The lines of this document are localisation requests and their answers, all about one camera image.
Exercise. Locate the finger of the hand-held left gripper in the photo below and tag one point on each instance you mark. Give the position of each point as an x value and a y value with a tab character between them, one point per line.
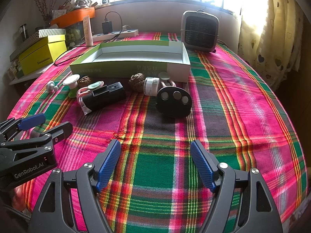
60	129
31	121

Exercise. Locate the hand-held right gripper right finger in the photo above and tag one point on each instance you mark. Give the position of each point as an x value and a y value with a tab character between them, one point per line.
201	162

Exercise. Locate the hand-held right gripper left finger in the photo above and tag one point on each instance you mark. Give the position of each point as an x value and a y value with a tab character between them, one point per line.
109	165

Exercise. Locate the small white hook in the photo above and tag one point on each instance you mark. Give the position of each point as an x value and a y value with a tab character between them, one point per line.
51	85

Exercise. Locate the green spool with white cap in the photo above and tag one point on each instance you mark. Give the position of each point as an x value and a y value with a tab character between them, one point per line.
73	89

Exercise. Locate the pink holder with teal disc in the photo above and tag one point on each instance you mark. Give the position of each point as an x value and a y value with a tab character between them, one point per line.
81	92

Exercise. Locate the black rectangular device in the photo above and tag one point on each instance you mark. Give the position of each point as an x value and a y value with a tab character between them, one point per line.
107	99

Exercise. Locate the brown walnut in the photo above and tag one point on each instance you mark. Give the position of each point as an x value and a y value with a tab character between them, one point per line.
86	80
136	79

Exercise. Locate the black oval magnet disc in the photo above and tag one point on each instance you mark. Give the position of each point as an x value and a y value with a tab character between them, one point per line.
173	106

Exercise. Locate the green white cardboard box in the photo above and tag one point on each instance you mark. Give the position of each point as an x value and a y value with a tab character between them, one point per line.
109	68

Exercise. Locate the pink holder with grey knob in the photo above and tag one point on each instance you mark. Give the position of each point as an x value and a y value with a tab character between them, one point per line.
167	84

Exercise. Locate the white round jar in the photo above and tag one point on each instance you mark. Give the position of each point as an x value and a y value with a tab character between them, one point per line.
150	87

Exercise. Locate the pink green plaid tablecloth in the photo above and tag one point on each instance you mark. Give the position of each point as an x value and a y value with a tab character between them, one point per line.
155	131

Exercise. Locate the yellow cardboard box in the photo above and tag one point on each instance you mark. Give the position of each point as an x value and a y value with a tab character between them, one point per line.
36	55

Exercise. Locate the dark glass jar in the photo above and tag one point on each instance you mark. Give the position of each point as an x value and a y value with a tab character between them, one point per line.
23	31

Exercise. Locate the striped cardboard box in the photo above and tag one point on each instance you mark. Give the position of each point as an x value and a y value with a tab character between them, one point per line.
51	32

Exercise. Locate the glass tank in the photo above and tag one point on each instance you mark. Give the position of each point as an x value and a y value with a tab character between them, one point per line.
75	32

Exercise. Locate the pale pink cosmetic tube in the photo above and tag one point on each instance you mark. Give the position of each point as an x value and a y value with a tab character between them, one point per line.
88	31

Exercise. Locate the dry branches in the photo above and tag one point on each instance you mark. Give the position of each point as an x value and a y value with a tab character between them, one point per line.
42	9

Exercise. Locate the black charger adapter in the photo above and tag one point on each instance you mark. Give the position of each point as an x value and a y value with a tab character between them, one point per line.
107	27

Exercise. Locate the orange container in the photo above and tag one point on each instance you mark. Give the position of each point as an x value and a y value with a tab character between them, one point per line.
73	15

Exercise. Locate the white power strip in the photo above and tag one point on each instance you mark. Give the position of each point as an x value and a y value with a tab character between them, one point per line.
126	32

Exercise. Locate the white plug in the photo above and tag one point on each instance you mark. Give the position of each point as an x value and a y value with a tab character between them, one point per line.
125	27

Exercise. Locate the grey fan heater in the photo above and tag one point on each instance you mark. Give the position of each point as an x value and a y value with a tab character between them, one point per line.
199	31

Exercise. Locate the heart print curtain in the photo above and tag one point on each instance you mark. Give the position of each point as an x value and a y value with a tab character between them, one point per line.
272	41

